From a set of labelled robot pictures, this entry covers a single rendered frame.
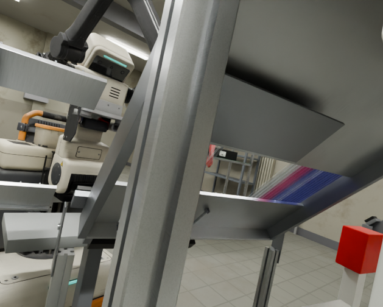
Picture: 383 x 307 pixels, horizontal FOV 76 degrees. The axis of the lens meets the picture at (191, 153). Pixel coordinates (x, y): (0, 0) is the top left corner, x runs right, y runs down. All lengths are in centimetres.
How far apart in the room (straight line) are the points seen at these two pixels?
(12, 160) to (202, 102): 131
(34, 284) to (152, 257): 118
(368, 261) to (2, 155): 163
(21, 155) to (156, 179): 130
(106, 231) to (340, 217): 378
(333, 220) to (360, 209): 39
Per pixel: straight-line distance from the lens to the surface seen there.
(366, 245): 121
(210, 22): 19
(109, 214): 69
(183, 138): 17
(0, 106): 810
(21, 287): 132
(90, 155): 127
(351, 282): 130
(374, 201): 410
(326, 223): 429
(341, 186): 88
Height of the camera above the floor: 95
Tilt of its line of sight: level
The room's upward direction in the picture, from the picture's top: 12 degrees clockwise
